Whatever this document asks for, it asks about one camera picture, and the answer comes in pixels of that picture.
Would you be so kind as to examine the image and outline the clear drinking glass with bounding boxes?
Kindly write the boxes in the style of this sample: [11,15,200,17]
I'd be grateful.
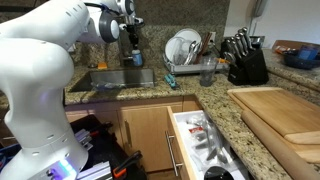
[199,55,218,88]

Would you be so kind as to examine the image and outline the black knife block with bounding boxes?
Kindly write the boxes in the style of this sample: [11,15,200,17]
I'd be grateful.
[227,48,270,86]

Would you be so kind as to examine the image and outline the silver aluminium rail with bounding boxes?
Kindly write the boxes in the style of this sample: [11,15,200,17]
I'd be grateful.
[76,161,114,180]

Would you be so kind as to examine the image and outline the large white plate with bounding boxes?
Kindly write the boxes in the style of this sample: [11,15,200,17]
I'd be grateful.
[173,28,203,54]

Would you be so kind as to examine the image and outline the wooden cabinet door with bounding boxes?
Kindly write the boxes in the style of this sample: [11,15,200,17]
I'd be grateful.
[116,105,175,173]

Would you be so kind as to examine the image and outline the steel drawer bar handle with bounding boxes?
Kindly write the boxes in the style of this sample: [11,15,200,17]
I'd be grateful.
[164,130,184,177]

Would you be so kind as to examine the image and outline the orange and black clamp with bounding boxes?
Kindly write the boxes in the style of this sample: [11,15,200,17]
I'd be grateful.
[112,150,144,179]

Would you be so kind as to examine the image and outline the teal handled tool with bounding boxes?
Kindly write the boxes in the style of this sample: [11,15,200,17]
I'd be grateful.
[162,73,179,90]

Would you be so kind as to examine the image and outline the steel gooseneck tap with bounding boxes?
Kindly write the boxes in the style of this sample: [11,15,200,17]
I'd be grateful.
[117,35,136,67]

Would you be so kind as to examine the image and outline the orange handled utensil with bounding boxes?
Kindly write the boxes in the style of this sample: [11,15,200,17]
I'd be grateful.
[216,57,231,65]

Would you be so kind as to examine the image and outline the wooden drawer white inside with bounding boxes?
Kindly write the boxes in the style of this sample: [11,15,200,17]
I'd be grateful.
[165,105,252,180]

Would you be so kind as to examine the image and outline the red and white packet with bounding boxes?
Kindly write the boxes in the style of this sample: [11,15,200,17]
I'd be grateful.
[188,125,205,135]

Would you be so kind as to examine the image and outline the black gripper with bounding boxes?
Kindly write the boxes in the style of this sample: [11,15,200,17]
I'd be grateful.
[125,23,141,50]

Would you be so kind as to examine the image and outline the small white plate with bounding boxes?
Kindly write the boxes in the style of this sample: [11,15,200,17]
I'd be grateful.
[164,36,188,65]

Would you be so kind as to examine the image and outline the wooden cutting board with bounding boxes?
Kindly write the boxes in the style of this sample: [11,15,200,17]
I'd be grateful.
[226,86,320,164]

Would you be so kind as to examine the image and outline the clear bag of cutlery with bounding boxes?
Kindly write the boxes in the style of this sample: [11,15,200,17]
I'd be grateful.
[184,114,232,165]

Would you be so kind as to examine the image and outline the dark blue bowl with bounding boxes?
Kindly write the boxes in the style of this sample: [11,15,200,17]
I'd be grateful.
[282,44,320,71]

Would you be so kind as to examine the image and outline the steel sink basin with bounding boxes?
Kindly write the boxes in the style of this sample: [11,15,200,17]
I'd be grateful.
[69,68,157,94]

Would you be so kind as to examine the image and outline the wooden rolling pin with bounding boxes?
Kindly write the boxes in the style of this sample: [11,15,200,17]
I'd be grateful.
[240,109,320,180]

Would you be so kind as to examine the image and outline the metal dish rack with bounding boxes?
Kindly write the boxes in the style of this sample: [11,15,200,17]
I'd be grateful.
[162,52,231,75]

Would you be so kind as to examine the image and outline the grey wall phone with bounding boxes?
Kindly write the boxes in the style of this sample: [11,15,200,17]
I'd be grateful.
[252,0,269,19]

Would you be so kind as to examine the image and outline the black container behind knives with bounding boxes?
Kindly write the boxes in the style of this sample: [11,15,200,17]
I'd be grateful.
[249,34,266,51]

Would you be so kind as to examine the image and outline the steel handled knife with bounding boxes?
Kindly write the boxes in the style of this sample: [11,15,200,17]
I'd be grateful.
[230,37,243,59]
[225,39,237,58]
[235,32,249,56]
[240,26,254,51]
[222,50,237,65]

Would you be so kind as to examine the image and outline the dark blue bottle with label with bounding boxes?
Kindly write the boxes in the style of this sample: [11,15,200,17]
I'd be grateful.
[91,81,117,91]

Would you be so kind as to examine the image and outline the orange sponge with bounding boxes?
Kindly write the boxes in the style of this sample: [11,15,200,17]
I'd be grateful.
[97,61,109,71]

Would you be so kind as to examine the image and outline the wooden utensils in rack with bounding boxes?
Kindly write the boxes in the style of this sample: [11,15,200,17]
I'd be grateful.
[194,31,213,65]

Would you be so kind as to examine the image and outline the black round container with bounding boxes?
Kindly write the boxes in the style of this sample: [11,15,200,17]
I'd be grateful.
[203,165,235,180]

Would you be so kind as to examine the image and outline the steel spoons in rack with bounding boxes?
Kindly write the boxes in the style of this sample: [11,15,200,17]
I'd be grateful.
[184,40,201,66]

